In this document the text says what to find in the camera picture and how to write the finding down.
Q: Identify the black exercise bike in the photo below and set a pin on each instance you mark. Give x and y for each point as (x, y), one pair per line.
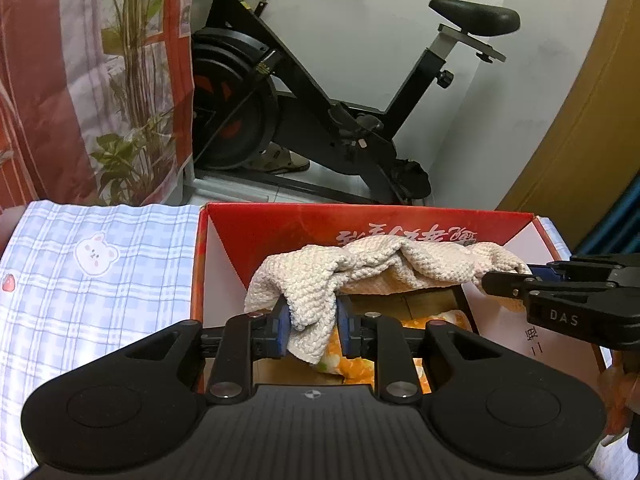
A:
(300, 125)

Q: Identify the orange floral cloth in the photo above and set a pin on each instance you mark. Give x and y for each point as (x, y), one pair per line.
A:
(350, 366)

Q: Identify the brown sandal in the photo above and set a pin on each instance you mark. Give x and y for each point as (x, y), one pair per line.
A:
(280, 160)

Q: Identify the dark blue cloth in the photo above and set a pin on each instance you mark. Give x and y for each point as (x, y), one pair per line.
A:
(620, 220)

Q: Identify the tall green plant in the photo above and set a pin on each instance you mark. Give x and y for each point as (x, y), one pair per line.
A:
(142, 50)

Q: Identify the pink red patterned curtain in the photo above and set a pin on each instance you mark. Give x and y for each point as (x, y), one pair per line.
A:
(45, 110)

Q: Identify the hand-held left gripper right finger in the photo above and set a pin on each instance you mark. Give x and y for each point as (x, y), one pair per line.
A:
(346, 332)

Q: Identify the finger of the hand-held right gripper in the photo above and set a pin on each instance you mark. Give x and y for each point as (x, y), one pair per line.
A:
(505, 284)
(542, 272)

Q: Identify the small leafy potted plant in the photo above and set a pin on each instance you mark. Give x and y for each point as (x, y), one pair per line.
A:
(120, 160)

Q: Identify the red strawberry print cardboard box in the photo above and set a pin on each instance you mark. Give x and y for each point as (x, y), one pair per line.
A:
(220, 260)

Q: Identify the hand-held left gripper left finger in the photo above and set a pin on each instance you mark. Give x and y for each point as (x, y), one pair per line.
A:
(280, 330)

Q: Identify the cream knitted cloth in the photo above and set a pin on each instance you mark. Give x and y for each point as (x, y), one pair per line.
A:
(310, 275)

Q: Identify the wooden door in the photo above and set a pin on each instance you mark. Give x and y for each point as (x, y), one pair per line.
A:
(575, 135)

